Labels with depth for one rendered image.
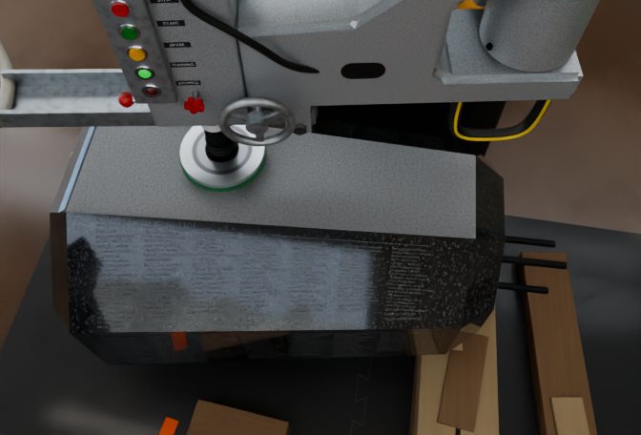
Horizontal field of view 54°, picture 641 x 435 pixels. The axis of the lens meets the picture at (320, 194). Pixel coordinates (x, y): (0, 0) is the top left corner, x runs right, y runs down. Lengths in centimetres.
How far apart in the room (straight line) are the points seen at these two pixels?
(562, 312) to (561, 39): 131
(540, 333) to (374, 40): 142
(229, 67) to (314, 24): 18
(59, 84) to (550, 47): 104
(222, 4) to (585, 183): 197
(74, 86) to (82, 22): 176
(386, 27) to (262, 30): 22
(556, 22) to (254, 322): 99
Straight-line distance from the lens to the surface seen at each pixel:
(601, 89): 306
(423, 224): 154
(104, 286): 170
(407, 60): 119
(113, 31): 111
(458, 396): 204
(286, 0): 116
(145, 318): 170
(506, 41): 124
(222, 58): 116
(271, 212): 154
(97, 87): 152
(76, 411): 235
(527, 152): 274
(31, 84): 157
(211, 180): 154
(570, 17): 120
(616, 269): 259
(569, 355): 231
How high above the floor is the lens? 218
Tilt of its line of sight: 60 degrees down
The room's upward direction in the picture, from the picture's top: 1 degrees counter-clockwise
